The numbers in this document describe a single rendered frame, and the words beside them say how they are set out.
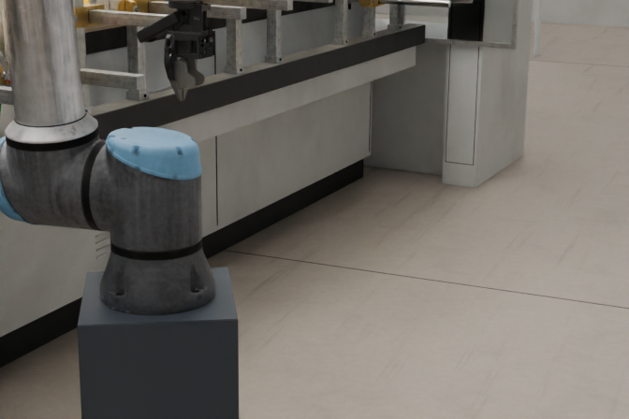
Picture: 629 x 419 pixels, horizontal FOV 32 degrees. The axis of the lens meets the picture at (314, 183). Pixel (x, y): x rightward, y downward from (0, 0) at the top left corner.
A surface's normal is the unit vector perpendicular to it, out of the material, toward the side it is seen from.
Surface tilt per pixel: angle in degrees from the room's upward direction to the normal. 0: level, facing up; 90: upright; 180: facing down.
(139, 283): 70
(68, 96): 93
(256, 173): 90
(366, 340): 0
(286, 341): 0
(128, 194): 88
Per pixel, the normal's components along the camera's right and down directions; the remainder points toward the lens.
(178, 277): 0.53, -0.12
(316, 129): 0.89, 0.13
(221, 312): 0.01, -0.97
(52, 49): 0.51, 0.31
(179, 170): 0.65, 0.13
